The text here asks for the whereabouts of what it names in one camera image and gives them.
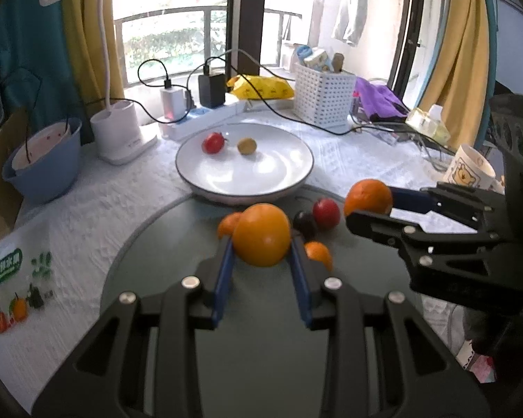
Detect looped black cable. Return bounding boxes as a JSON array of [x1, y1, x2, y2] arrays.
[[83, 59, 188, 125]]

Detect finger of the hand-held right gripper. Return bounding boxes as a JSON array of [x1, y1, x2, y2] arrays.
[[389, 181, 506, 231], [346, 210, 502, 277]]

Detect yellow curtain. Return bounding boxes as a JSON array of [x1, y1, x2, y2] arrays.
[[61, 0, 127, 102], [414, 0, 493, 149]]

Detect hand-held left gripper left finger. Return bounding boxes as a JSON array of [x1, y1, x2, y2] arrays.
[[30, 236, 237, 418]]

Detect pink white inner bowl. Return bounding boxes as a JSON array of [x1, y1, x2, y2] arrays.
[[12, 124, 71, 170]]

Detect white plate with dark rim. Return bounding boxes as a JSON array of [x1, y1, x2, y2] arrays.
[[175, 123, 314, 205]]

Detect large orange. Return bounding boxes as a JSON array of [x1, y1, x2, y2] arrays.
[[232, 203, 292, 268]]

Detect yellow packet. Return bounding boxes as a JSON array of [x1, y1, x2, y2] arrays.
[[226, 75, 295, 100]]

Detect red plum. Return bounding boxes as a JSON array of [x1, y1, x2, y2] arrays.
[[312, 198, 341, 230]]

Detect purple cloth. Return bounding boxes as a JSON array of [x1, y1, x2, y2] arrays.
[[355, 77, 408, 119]]

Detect long black cable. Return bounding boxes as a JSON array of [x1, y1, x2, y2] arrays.
[[187, 49, 356, 136]]

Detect fruit print zip bag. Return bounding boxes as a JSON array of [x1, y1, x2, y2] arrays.
[[0, 222, 66, 346]]

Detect dark window frame post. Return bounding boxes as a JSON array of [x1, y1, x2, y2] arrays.
[[227, 0, 267, 84]]

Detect white flat box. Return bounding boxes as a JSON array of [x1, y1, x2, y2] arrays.
[[244, 98, 295, 113]]

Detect white power strip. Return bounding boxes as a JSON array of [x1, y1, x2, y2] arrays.
[[159, 100, 247, 140]]

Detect white charger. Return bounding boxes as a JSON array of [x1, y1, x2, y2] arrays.
[[160, 88, 188, 123]]

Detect round grey-green mat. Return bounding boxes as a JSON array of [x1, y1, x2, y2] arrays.
[[100, 183, 463, 418]]

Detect cartoon print packet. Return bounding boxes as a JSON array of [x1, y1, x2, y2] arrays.
[[303, 48, 332, 72]]

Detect balcony railing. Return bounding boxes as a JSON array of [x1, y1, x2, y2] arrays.
[[113, 5, 303, 85]]

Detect black charger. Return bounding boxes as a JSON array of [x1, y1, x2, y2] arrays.
[[198, 74, 226, 109]]

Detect blue plastic bowl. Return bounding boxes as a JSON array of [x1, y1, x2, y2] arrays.
[[2, 117, 83, 204]]

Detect small orange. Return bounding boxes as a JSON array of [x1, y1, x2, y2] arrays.
[[217, 212, 244, 240], [304, 241, 334, 272]]

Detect white textured tablecloth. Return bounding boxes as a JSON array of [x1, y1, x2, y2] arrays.
[[0, 107, 510, 418]]

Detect hanging pale garment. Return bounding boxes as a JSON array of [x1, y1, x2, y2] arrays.
[[331, 0, 373, 47]]

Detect teal curtain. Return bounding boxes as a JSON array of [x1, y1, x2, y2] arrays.
[[0, 0, 97, 144]]

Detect clear tissue pack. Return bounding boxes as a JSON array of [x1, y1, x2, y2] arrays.
[[405, 104, 450, 142]]

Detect cartoon bear mug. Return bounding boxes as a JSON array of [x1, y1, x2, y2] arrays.
[[442, 145, 497, 190]]

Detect white desk lamp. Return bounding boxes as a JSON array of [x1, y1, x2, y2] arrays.
[[39, 0, 166, 166]]

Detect white perforated basket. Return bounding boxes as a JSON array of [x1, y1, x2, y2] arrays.
[[293, 62, 357, 127]]

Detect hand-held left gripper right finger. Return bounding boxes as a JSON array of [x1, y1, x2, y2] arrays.
[[288, 233, 491, 418]]

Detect dark cherry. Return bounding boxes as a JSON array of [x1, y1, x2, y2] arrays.
[[293, 210, 319, 241]]

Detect small red fruit with stem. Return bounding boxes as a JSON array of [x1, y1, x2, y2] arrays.
[[202, 133, 226, 154]]

